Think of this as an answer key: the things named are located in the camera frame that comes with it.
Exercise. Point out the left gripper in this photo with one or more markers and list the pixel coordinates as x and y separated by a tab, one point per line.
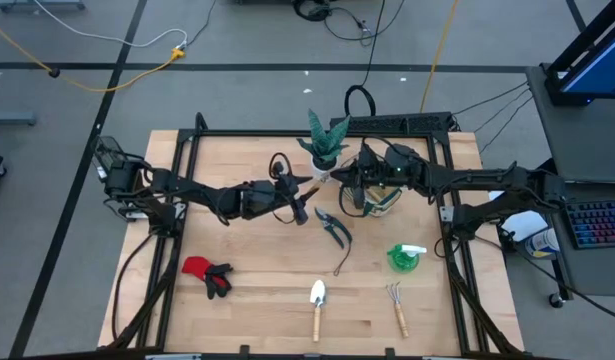
262	197

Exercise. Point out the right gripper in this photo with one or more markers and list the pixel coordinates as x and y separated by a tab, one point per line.
372	170

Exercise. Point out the beige green gardening bag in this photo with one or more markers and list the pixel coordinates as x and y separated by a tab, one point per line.
382	200

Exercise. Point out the green black pruning shears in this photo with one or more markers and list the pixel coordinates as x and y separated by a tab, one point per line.
332	227

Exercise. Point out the green spray bottle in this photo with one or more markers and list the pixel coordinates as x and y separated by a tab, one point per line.
402	260

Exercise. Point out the red black gardening glove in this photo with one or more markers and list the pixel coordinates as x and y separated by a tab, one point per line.
197	266

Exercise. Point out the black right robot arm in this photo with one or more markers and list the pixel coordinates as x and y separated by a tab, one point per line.
487	177

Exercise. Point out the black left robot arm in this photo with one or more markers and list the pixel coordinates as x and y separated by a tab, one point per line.
187	187

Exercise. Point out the snake plant in white pot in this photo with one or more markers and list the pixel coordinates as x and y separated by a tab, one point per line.
323	145

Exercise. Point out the black perforated box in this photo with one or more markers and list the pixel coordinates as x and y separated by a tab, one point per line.
387	122

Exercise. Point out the white plastic sheet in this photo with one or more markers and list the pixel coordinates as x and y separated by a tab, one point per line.
527	225

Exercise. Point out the grey mesh cover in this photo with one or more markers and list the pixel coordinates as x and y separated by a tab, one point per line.
107	150

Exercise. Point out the white blue can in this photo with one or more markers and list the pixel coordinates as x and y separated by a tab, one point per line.
542	243

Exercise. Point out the grey computer cart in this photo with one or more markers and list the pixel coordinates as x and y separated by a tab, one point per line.
577	140

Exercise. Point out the backlit rainbow keyboard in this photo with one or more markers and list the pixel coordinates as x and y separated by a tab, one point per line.
599	222

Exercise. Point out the black round floor plug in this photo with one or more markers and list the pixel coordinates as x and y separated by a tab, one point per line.
53	73

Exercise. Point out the black monitor blue screen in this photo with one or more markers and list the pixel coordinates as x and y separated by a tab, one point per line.
602	70

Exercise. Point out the grey floor bar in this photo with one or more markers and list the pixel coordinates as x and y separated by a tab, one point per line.
12	119

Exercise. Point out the grey cart base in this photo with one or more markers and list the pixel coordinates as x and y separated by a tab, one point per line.
37	5

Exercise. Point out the black aluminium table frame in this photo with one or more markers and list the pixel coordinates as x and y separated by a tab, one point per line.
267	133

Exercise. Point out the black frame clamp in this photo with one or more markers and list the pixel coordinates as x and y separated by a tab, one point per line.
244	351
390	352

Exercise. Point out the grey metal bracket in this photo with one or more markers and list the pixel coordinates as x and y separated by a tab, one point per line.
442	358
172	357

